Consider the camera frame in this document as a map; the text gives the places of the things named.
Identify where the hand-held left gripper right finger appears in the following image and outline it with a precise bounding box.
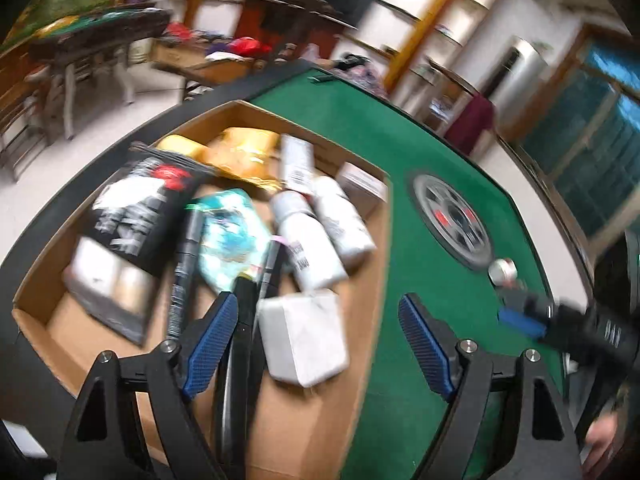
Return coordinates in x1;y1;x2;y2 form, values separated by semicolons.
398;292;586;480

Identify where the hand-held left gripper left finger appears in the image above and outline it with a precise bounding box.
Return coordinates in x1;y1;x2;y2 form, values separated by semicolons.
57;291;240;480

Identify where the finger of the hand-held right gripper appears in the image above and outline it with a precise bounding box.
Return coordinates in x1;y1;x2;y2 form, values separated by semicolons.
501;287;557;318
497;308;551;342

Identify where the long black tube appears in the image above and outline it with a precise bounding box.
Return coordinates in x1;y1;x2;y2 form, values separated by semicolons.
212;275;263;468

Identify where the black marker pen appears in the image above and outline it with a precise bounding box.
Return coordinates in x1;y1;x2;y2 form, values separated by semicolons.
167;204;206;346

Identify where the white square box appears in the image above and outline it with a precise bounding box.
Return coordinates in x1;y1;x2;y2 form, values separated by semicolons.
256;289;350;389

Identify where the teal printed packet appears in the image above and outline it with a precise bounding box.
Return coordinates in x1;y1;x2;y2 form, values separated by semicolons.
192;189;274;295

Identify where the brown cardboard box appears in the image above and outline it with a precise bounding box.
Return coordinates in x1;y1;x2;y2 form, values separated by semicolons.
11;100;393;480

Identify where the black printed bag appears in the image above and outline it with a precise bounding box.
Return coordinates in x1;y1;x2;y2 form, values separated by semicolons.
62;142;217;347

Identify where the person's right hand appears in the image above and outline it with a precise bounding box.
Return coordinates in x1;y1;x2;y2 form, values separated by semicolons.
582;417;626;463

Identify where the round table control panel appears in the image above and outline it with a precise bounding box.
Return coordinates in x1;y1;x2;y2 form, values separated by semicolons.
407;172;496;271

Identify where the white plastic bottle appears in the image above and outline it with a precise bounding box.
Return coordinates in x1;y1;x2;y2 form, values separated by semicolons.
312;176;377;268
270;191;349;292

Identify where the wooden framed window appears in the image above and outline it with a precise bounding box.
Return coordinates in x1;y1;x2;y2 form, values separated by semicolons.
520;40;640;242

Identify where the small grey box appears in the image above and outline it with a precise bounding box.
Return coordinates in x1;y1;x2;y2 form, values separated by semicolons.
335;162;390;221

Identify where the maroon cloth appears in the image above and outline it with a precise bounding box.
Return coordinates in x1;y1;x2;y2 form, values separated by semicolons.
442;95;497;156

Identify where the gold foil pouch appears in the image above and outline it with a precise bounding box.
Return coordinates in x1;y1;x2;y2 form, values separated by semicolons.
202;127;283;187

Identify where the long white carton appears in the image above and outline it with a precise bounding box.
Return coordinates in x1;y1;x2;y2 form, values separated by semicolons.
277;134;317;194

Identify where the standing air conditioner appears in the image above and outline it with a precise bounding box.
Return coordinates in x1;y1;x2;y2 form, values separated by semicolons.
487;35;549;112

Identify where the low wooden table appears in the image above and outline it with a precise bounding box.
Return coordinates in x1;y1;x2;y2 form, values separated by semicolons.
150;40;282;97

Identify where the patterned cloth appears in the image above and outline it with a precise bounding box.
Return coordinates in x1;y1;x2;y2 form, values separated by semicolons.
332;52;389;99

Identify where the wooden chair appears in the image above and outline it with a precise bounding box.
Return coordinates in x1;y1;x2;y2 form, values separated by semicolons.
0;80;66;182

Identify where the red cloth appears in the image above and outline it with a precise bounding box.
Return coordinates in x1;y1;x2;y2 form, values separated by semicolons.
225;37;273;61

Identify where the green topped game table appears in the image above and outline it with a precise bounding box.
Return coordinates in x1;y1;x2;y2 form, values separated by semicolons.
27;4;173;141

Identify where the floral wall poster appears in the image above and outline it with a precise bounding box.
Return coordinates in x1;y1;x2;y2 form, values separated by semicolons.
0;0;136;53

